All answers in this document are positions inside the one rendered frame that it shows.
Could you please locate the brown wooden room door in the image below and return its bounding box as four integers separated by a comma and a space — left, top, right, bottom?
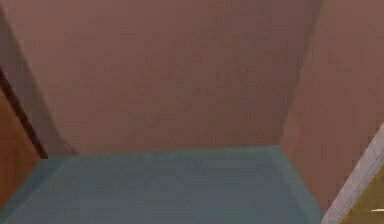
0, 66, 49, 213

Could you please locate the yellow door with grey frame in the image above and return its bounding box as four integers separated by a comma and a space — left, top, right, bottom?
320, 121, 384, 224

